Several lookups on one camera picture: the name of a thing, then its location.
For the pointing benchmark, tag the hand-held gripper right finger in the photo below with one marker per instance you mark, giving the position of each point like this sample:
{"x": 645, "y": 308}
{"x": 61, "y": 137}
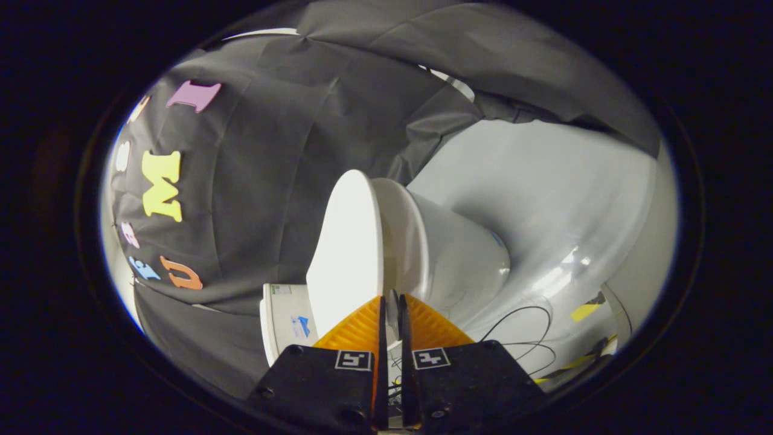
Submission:
{"x": 406, "y": 362}

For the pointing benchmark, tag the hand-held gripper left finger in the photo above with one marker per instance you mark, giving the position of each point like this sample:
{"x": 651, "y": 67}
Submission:
{"x": 382, "y": 362}

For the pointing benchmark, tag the white toilet seat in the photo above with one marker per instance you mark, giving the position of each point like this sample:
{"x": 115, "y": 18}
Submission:
{"x": 401, "y": 235}

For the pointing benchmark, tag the yellow tape strip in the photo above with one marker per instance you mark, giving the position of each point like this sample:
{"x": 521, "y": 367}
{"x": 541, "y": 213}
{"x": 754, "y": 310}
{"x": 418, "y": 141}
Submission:
{"x": 584, "y": 312}

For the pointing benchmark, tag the black backdrop cloth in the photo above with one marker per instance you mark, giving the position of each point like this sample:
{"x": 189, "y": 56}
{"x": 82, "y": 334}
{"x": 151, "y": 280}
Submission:
{"x": 253, "y": 181}

